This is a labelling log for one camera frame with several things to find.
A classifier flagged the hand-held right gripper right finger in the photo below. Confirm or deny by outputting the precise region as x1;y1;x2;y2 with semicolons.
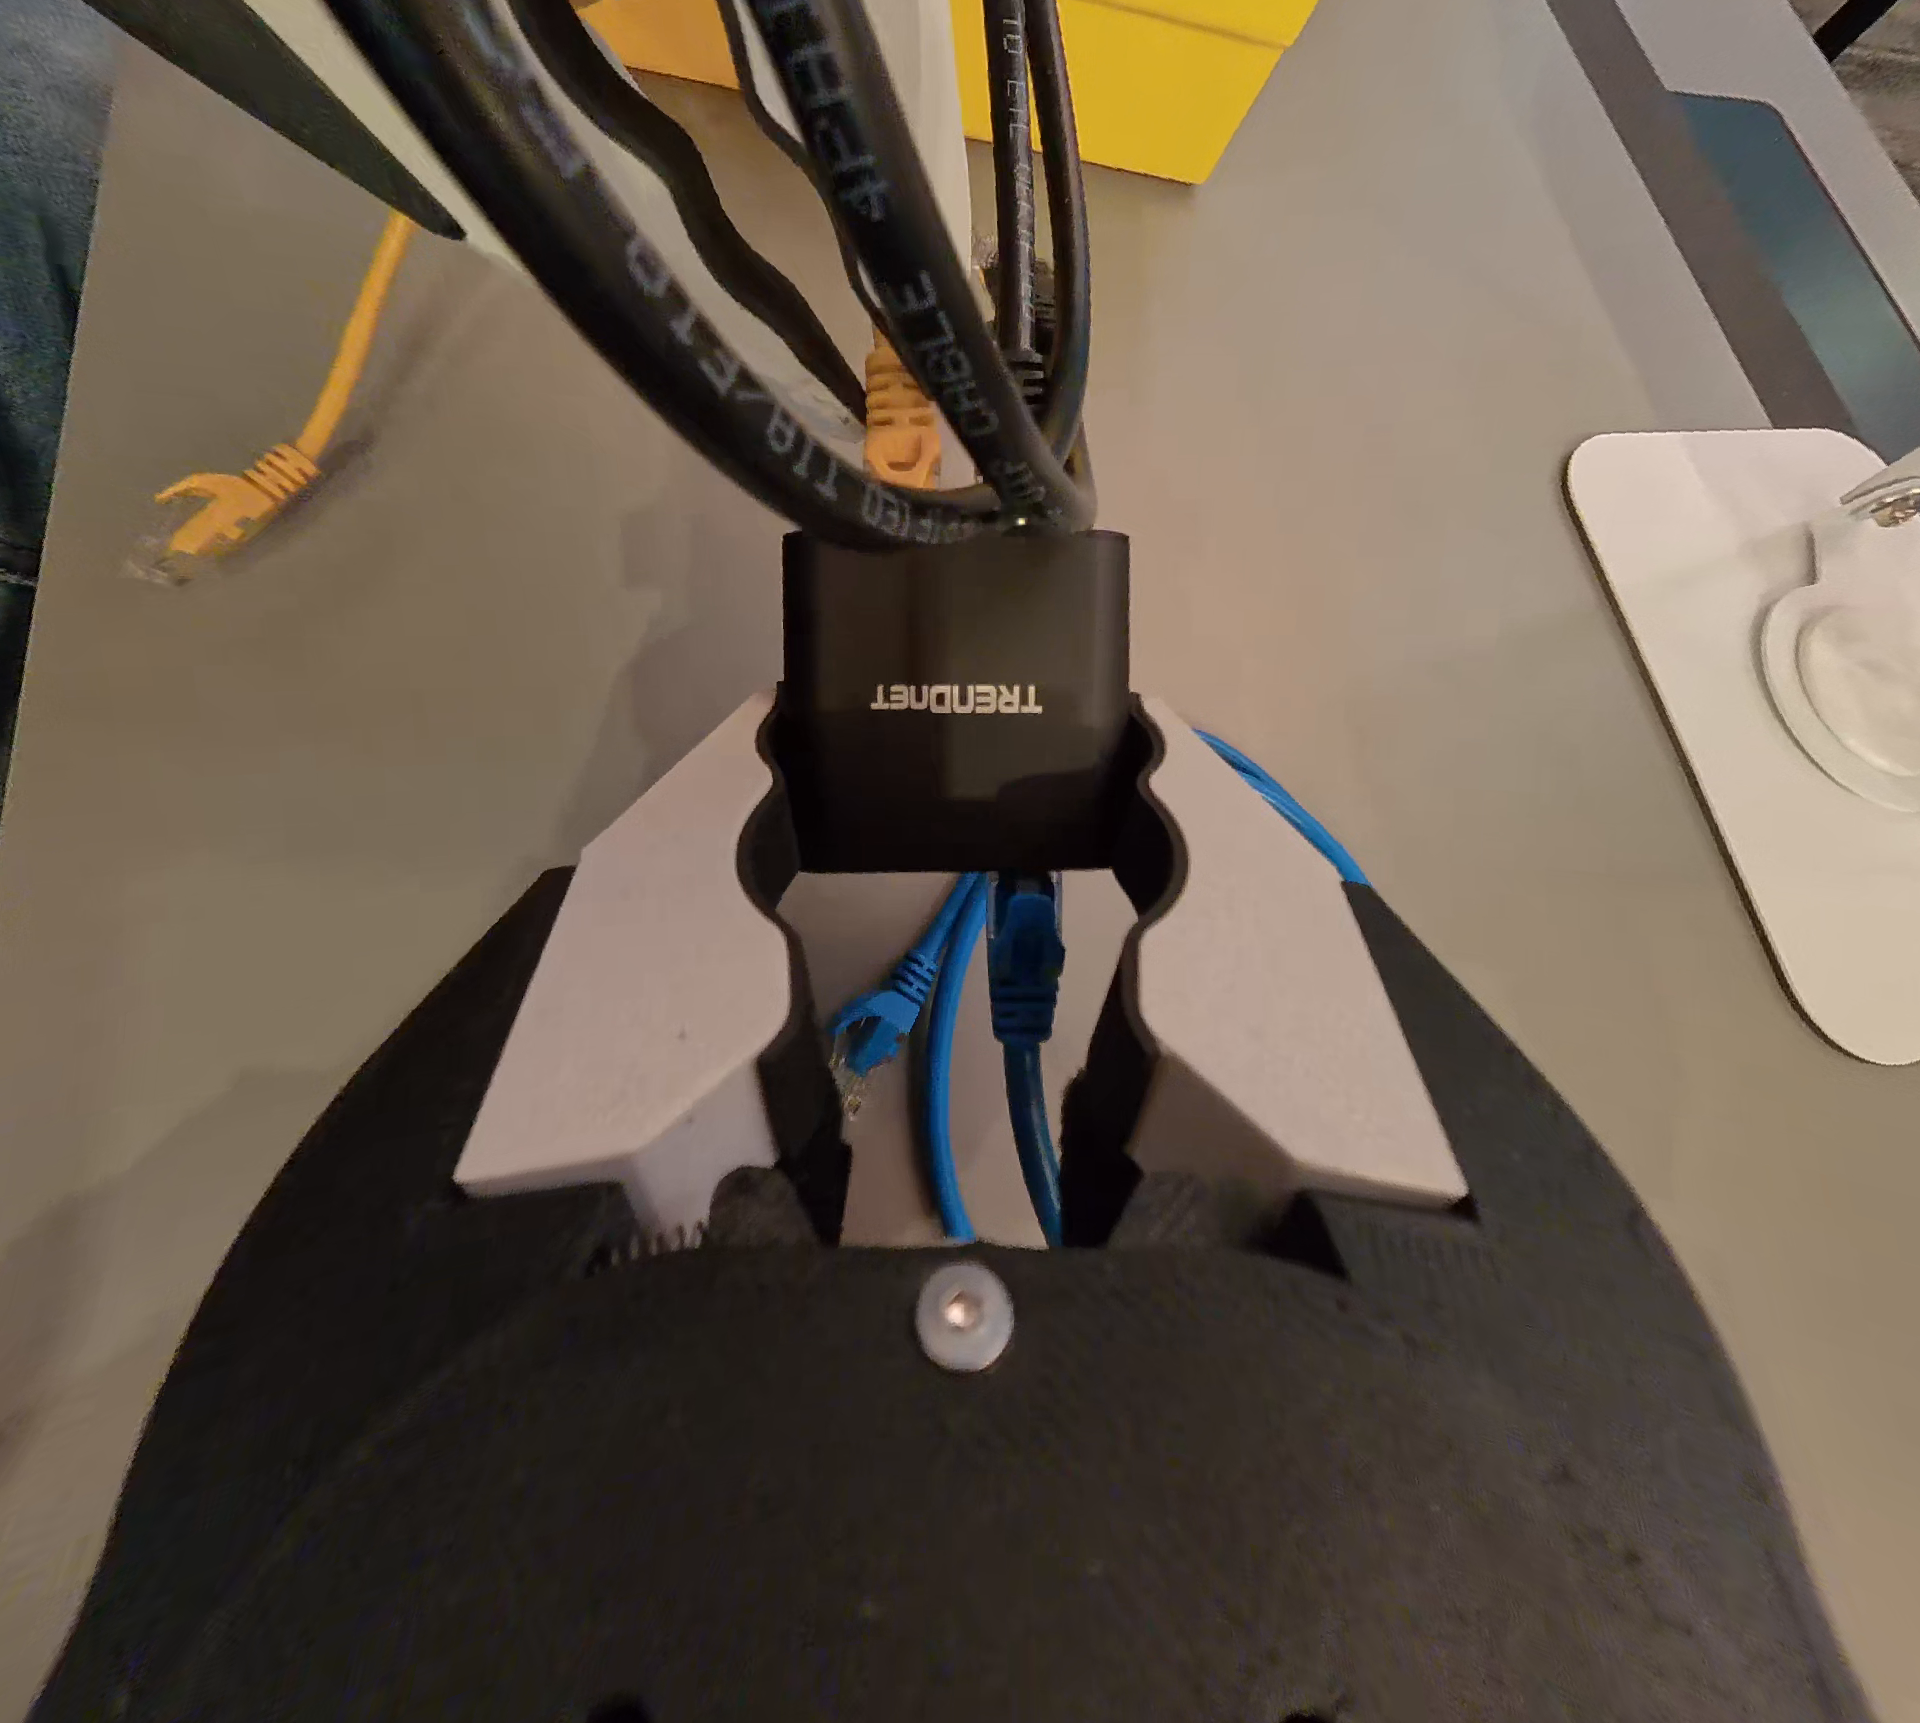
1063;695;1473;1246

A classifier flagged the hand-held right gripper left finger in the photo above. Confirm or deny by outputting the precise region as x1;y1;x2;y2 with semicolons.
452;691;854;1246

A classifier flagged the black ethernet cable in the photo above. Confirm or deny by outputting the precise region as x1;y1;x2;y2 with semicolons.
180;0;1104;555

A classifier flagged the black network switch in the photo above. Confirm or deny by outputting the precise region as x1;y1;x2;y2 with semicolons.
777;525;1135;877

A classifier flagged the person's blue jeans leg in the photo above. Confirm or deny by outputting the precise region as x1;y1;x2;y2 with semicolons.
0;0;114;779

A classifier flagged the blue ethernet cable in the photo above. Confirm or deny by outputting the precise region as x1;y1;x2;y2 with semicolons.
824;729;1371;1246

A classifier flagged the yellow ethernet cable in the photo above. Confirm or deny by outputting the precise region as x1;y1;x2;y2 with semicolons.
126;0;951;587

